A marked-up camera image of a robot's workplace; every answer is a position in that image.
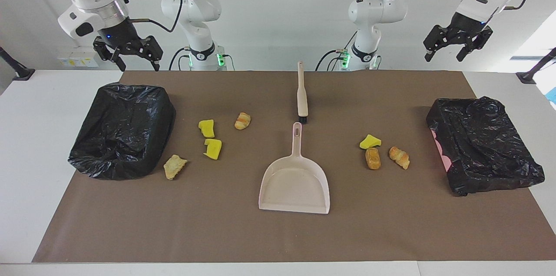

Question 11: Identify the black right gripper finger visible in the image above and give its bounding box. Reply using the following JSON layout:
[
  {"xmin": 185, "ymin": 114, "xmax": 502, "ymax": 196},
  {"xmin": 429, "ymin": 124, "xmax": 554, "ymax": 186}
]
[
  {"xmin": 143, "ymin": 36, "xmax": 164, "ymax": 71},
  {"xmin": 93, "ymin": 36, "xmax": 127, "ymax": 72}
]

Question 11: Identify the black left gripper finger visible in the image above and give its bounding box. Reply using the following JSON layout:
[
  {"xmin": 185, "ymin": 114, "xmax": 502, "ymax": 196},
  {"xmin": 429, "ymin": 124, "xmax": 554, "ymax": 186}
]
[
  {"xmin": 456, "ymin": 27, "xmax": 493, "ymax": 62},
  {"xmin": 424, "ymin": 25, "xmax": 454, "ymax": 62}
]

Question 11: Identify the pale flaky pastry piece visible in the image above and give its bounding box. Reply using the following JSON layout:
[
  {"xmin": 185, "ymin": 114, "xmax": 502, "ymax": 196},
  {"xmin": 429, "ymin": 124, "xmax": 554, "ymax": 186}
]
[{"xmin": 163, "ymin": 154, "xmax": 188, "ymax": 180}]

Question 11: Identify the yellow sponge wedge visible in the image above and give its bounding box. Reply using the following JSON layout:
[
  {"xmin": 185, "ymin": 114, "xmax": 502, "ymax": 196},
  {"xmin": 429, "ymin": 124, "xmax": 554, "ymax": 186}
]
[{"xmin": 360, "ymin": 134, "xmax": 382, "ymax": 150}]

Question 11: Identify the long flaky croissant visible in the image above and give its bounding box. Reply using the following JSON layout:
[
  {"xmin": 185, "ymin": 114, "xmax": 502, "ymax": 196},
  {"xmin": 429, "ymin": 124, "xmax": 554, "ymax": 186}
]
[{"xmin": 389, "ymin": 146, "xmax": 410, "ymax": 170}]

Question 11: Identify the brown bread loaf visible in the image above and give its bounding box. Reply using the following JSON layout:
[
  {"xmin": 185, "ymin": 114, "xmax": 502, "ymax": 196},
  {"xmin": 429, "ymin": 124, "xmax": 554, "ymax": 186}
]
[{"xmin": 365, "ymin": 147, "xmax": 381, "ymax": 170}]

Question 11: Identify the beige hand brush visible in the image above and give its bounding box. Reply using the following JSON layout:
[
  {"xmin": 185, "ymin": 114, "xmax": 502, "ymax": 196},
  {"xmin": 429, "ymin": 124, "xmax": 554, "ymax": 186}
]
[{"xmin": 297, "ymin": 61, "xmax": 309, "ymax": 124}]

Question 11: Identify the beige plastic dustpan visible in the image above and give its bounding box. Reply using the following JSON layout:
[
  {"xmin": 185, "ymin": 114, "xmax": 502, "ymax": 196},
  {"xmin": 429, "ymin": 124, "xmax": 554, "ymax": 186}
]
[{"xmin": 259, "ymin": 122, "xmax": 331, "ymax": 215}]

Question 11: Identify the black bag lined pink bin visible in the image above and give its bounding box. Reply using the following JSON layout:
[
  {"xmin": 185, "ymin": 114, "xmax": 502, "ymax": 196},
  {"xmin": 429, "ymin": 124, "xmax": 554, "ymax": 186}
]
[{"xmin": 426, "ymin": 96, "xmax": 546, "ymax": 197}]

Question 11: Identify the brown table mat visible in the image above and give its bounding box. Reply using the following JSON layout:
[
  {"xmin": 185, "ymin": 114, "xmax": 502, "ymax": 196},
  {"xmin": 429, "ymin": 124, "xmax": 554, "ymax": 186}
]
[{"xmin": 33, "ymin": 70, "xmax": 556, "ymax": 263}]

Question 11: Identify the black right base cable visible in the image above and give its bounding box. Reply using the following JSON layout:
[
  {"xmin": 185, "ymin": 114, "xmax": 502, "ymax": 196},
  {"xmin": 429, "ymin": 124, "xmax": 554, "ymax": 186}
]
[{"xmin": 169, "ymin": 47, "xmax": 192, "ymax": 71}]

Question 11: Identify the black base cable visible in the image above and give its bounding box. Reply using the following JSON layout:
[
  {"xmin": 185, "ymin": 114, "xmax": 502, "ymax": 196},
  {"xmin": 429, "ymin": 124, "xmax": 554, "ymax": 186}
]
[
  {"xmin": 315, "ymin": 30, "xmax": 359, "ymax": 71},
  {"xmin": 169, "ymin": 47, "xmax": 192, "ymax": 71}
]

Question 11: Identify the white wall socket box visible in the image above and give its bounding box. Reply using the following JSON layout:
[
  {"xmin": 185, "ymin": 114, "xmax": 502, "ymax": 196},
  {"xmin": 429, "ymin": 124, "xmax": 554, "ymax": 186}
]
[{"xmin": 57, "ymin": 50, "xmax": 100, "ymax": 68}]

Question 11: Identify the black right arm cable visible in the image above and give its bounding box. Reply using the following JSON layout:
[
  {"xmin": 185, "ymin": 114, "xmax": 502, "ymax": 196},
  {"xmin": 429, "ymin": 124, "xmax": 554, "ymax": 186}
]
[{"xmin": 129, "ymin": 0, "xmax": 184, "ymax": 33}]

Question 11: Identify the black camera stand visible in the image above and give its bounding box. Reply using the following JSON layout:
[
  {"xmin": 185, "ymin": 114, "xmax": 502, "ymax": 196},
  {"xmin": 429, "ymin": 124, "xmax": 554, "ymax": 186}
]
[
  {"xmin": 516, "ymin": 48, "xmax": 556, "ymax": 84},
  {"xmin": 0, "ymin": 47, "xmax": 35, "ymax": 81}
]

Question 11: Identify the black left base cable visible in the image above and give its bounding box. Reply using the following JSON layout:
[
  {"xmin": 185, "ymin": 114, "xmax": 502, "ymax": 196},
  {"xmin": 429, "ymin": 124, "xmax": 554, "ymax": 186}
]
[{"xmin": 315, "ymin": 30, "xmax": 359, "ymax": 71}]

